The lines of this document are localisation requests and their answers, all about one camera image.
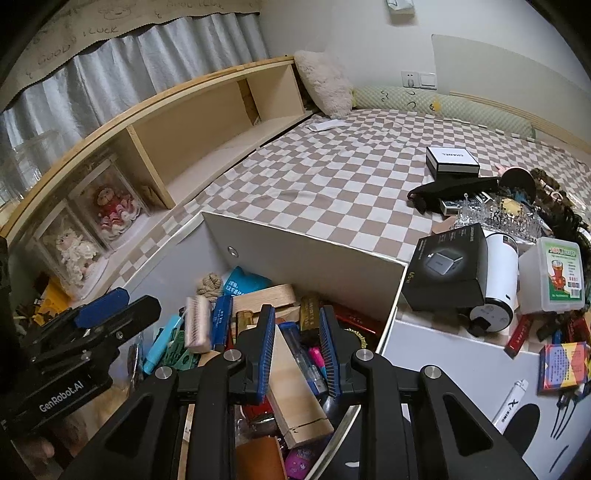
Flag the fluffy white pillow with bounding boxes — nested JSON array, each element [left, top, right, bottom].
[[294, 50, 354, 120]]

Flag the black and white box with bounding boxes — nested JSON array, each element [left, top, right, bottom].
[[425, 146, 481, 175]]

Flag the clear case with red doll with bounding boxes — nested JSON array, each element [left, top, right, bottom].
[[69, 159, 153, 252]]

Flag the wooden bedside shelf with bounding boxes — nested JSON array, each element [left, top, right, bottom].
[[0, 55, 315, 296]]

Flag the curved light wood piece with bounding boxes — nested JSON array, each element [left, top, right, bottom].
[[231, 284, 296, 319]]

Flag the blue printed packet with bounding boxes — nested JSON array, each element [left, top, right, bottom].
[[222, 267, 273, 298]]

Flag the white tube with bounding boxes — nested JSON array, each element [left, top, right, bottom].
[[491, 379, 529, 428]]

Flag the white cylinder appliance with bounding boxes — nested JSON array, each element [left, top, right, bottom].
[[466, 231, 520, 334]]

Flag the beige printed valance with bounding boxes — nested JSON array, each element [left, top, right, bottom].
[[0, 0, 264, 93]]

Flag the red flat box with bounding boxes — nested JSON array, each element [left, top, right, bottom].
[[332, 302, 384, 337]]

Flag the crystal tiara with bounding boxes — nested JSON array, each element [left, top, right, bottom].
[[455, 194, 543, 243]]

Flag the light wooden block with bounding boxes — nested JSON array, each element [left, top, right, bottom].
[[265, 323, 335, 448]]

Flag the clear plastic box green label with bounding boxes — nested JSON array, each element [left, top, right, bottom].
[[518, 237, 586, 315]]

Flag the white wall panel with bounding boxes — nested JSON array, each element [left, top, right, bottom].
[[431, 34, 591, 127]]

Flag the clear plastic container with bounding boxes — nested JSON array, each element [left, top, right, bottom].
[[0, 129, 70, 204]]

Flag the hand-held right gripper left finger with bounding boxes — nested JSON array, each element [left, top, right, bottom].
[[58, 305, 278, 480]]

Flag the pink brush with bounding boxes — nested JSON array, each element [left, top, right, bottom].
[[184, 295, 214, 354]]

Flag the pile of lighters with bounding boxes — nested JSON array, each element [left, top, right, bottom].
[[536, 311, 591, 344]]

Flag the brown braided wig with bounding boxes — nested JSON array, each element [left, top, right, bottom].
[[531, 168, 591, 241]]

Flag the black and gold box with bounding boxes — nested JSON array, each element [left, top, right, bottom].
[[300, 298, 324, 333]]

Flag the beige rope knot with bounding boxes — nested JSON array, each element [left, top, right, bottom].
[[196, 272, 222, 301]]

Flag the clear blue lighter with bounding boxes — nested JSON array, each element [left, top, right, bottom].
[[279, 323, 326, 393]]

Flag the grey curtain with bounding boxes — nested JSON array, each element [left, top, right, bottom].
[[0, 11, 269, 153]]

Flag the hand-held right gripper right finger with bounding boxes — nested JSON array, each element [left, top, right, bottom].
[[318, 305, 541, 480]]

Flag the purple printed packet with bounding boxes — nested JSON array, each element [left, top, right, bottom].
[[284, 445, 319, 480]]

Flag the round dark disc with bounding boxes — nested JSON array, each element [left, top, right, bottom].
[[501, 167, 537, 197]]

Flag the checkered bed sheet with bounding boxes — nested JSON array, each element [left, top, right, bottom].
[[88, 108, 591, 296]]

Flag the black charger box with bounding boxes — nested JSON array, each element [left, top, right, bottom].
[[401, 224, 490, 312]]

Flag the long green bolster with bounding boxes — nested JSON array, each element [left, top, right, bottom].
[[352, 85, 536, 139]]

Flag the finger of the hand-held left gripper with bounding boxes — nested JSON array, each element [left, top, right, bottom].
[[74, 287, 131, 330], [82, 295, 162, 357]]

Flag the colourful card box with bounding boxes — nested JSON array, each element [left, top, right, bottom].
[[538, 342, 591, 395]]

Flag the white storage box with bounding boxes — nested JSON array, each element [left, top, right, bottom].
[[111, 210, 409, 480]]

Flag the black cloth pouch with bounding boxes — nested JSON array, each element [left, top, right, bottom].
[[407, 178, 502, 214]]

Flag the clear case with white doll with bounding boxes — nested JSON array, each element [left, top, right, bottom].
[[25, 203, 116, 296]]

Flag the red lighter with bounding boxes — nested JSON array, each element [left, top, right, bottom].
[[503, 316, 532, 358]]

